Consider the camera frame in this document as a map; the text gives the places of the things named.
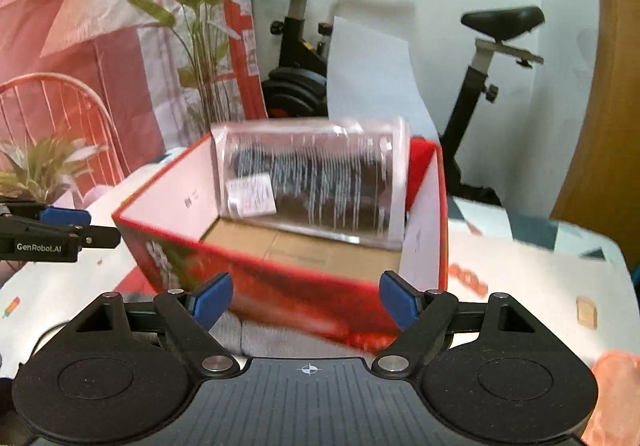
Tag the tall green potted plant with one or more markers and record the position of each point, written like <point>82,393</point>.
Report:
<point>200,26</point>

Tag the white board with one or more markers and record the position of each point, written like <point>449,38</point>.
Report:
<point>370,76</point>

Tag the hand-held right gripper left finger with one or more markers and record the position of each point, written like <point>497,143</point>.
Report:
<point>212,298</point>

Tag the small green potted plant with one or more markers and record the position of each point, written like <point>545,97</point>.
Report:
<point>40,166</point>

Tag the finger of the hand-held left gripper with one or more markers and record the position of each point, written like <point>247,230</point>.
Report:
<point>100,236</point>
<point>62,215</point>

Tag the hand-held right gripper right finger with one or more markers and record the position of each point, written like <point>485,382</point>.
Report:
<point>397,298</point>

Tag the pink printed curtain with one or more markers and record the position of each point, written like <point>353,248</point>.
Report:
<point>75,1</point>

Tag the black exercise bike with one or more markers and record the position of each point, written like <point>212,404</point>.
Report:
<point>295,51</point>

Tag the wooden door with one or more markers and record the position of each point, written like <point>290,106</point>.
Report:
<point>610,101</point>

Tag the pink cloth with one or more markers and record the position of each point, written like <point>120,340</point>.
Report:
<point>617,391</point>

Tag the red cardboard box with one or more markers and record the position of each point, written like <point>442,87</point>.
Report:
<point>295,271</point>

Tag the clear plastic container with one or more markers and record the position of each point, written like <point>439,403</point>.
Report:
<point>310,181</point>

